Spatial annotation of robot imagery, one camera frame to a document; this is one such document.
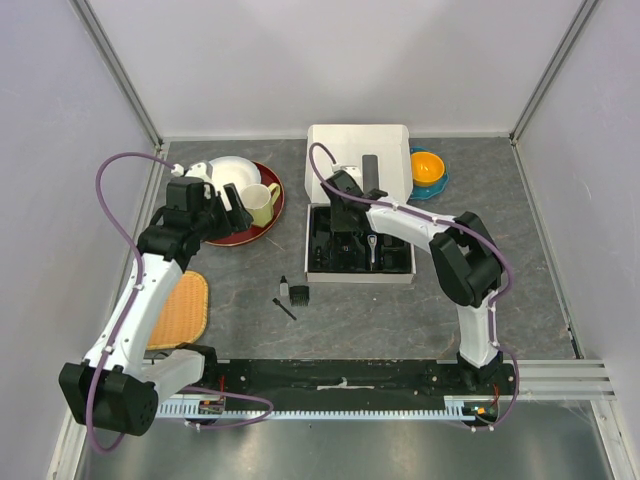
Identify black silver hair clipper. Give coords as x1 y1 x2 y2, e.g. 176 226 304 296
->
366 233 379 271

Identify small oil bottle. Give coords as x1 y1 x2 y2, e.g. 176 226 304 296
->
279 275 289 297

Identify small black cleaning brush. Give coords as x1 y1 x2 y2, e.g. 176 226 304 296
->
272 298 297 321

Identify black comb guard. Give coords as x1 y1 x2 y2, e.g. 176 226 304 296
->
289 285 310 307

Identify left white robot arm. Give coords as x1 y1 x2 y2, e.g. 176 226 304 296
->
59 177 252 436

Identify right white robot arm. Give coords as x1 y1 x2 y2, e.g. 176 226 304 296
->
321 170 504 394

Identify pale yellow mug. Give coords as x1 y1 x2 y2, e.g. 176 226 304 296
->
240 183 281 228

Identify white clipper kit box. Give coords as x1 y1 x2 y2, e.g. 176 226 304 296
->
304 124 416 284

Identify teal scalloped plate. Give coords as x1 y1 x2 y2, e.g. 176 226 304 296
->
410 147 449 200

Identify white paper plate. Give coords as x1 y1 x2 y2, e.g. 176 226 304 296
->
207 156 261 211

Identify dark red round tray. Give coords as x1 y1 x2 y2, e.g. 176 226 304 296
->
208 156 285 247

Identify orange bowl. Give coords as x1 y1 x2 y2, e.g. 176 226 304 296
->
411 151 446 187

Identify woven bamboo tray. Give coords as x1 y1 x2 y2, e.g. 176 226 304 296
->
147 271 209 350

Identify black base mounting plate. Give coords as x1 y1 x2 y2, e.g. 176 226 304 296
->
198 359 515 412

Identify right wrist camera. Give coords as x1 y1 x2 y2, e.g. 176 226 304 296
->
340 165 362 183

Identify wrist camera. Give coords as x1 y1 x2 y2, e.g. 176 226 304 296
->
340 165 362 183
184 161 213 183

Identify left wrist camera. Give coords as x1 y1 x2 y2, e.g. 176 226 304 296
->
184 161 213 183

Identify slotted cable duct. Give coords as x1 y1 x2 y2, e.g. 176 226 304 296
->
156 396 497 421

